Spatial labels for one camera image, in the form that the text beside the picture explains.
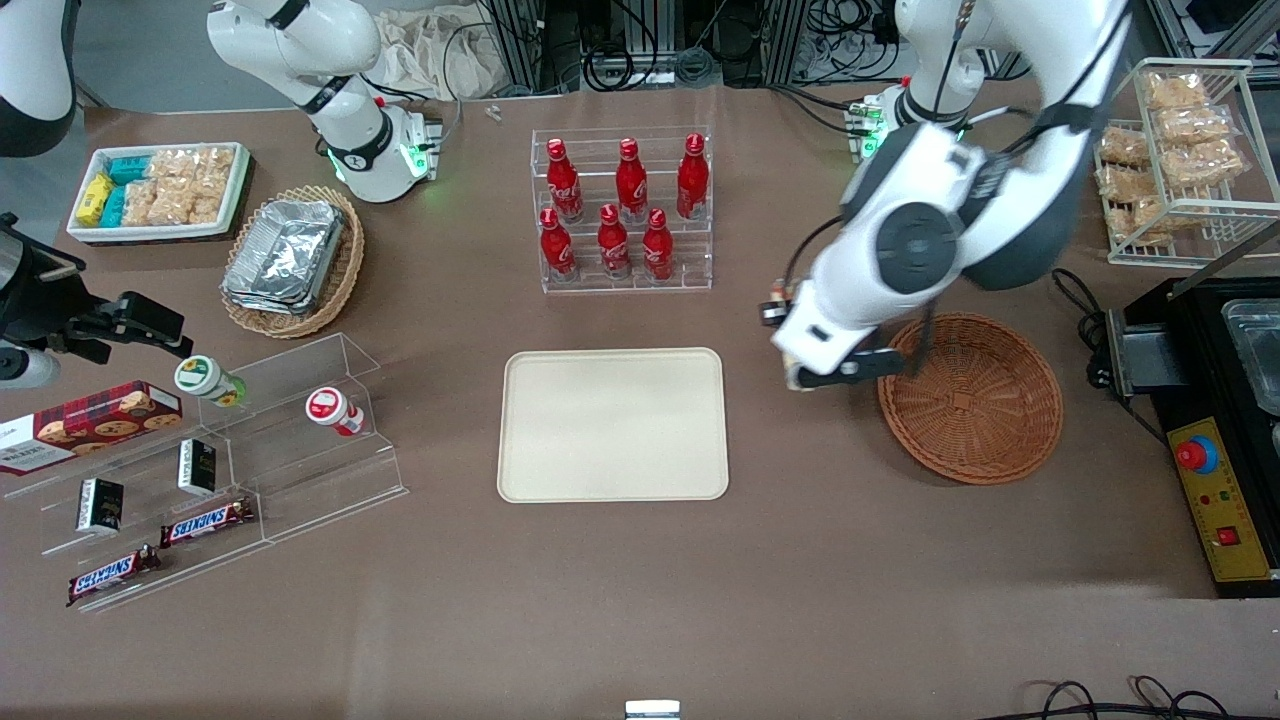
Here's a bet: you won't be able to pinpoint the red cola bottle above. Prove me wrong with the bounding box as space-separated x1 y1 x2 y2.
677 133 710 222
615 138 649 224
540 207 578 282
597 204 633 281
642 208 675 283
545 138 585 224

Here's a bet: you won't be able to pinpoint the green lid drink cup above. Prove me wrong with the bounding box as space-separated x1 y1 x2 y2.
174 355 247 409

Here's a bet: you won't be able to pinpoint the red lid drink cup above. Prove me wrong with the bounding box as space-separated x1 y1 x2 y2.
305 386 367 438

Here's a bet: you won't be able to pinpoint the black appliance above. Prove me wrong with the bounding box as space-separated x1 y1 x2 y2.
1105 275 1280 601

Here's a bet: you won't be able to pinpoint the clear rice cracker bag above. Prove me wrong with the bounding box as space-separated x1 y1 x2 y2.
148 149 203 185
121 180 195 228
193 146 237 227

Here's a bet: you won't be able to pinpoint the round brown wicker basket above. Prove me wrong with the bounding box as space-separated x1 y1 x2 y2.
878 313 1065 486

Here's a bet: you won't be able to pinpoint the yellow snack packet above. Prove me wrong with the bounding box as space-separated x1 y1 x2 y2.
76 172 117 227

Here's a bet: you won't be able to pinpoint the beige plastic tray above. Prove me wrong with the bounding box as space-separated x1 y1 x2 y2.
497 348 730 503

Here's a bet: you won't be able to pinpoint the grey metal bar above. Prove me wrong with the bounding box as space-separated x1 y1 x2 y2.
1168 214 1280 302

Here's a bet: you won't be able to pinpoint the black wrist cable connector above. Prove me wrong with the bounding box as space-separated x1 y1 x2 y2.
761 277 802 330

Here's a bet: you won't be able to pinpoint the rice cracker packet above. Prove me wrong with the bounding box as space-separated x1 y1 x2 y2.
1145 72 1208 111
1099 127 1153 167
1097 164 1163 203
1160 140 1247 190
1155 105 1238 147
1104 197 1173 247

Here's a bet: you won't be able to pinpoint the black power cable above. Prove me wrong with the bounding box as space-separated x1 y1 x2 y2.
1050 267 1169 443

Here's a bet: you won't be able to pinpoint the beige cloth bag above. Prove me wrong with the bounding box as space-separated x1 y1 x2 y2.
373 8 513 102

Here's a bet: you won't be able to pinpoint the red tartan cookie box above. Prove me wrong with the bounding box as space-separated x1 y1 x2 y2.
0 380 185 477

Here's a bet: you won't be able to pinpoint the clear acrylic bottle rack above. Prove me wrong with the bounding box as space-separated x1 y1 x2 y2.
531 127 714 295

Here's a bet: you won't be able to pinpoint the black base cables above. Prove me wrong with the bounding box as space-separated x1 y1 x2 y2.
768 82 867 139

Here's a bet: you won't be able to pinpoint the oval light wicker basket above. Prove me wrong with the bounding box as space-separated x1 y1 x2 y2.
220 185 366 340

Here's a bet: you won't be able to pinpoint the Snickers chocolate bar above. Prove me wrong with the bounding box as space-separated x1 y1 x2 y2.
160 498 257 549
66 544 162 608

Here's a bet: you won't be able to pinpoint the aluminium frame post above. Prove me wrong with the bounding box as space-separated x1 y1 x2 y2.
488 0 548 97
762 0 807 87

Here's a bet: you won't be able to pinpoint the small black box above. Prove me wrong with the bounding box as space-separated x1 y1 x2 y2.
76 478 126 535
178 439 218 498

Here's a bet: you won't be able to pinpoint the white plastic bin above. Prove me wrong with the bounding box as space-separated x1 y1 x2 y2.
67 142 251 244

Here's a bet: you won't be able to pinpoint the aluminium frame rail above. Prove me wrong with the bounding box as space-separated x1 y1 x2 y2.
1145 0 1280 63

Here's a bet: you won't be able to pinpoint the stacked aluminium foil trays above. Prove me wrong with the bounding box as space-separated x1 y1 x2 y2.
222 199 346 316

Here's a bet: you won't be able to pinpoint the black floor cables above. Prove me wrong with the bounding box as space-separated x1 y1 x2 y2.
1005 676 1246 720

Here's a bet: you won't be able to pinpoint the black cable bundle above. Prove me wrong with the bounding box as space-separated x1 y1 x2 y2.
578 0 723 91

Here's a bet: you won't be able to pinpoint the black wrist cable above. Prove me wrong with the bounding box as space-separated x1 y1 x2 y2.
784 214 849 297

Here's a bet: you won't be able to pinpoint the white wire rack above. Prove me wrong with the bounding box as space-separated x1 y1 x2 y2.
1094 57 1280 269

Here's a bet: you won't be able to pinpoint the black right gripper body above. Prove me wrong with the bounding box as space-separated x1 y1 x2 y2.
0 213 123 349

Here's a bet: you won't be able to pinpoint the yellow control panel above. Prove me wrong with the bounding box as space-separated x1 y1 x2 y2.
1167 417 1280 584

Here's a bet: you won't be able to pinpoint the clear acrylic stepped shelf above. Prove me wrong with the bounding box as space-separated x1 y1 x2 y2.
0 333 409 614

